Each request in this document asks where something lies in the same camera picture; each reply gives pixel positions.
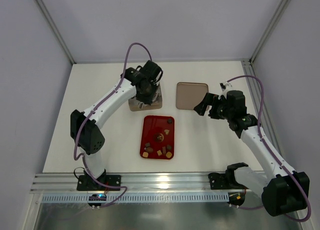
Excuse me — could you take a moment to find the gold tin lid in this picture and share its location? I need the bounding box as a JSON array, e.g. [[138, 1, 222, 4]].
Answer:
[[175, 82, 209, 111]]

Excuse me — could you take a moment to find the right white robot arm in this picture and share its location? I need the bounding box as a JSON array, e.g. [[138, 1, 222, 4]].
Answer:
[[194, 90, 311, 220]]

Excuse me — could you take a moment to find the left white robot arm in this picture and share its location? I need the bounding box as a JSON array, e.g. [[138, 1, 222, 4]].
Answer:
[[70, 60, 163, 191]]

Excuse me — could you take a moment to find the brown leaf oval chocolate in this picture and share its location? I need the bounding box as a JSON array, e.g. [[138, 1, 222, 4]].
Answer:
[[146, 147, 153, 153]]

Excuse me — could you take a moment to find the gold tin box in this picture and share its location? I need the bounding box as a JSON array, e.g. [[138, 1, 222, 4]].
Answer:
[[128, 83, 163, 112]]

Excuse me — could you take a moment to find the red rectangular tray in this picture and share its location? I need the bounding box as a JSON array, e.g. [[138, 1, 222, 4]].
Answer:
[[139, 115, 175, 161]]

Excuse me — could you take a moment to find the aluminium right side rail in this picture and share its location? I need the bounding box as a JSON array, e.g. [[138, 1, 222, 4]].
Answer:
[[241, 59, 282, 156]]

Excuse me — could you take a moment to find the aluminium rail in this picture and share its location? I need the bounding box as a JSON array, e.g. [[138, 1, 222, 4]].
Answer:
[[30, 172, 211, 193], [241, 59, 282, 156]]

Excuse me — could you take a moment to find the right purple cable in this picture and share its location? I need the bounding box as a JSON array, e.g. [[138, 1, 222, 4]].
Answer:
[[228, 74, 312, 223]]

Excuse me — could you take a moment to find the purple cable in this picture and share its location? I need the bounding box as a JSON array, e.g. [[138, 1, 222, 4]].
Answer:
[[72, 42, 154, 208], [228, 74, 312, 223]]

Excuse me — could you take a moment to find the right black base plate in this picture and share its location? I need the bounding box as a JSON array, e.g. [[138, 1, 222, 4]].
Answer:
[[208, 172, 246, 190]]

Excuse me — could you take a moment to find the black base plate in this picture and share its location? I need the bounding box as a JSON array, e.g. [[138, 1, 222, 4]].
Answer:
[[208, 172, 246, 190], [76, 173, 121, 192]]

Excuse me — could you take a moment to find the slotted cable duct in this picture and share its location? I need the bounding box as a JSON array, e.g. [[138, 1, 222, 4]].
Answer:
[[41, 191, 229, 204]]

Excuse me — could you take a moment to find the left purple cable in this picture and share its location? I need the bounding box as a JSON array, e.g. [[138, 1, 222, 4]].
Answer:
[[72, 42, 154, 208]]

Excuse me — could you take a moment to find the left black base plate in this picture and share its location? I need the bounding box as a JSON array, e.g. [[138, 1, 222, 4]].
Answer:
[[76, 173, 121, 192]]

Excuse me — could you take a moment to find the aluminium front rail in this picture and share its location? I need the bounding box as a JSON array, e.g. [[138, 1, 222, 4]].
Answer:
[[30, 172, 211, 193]]

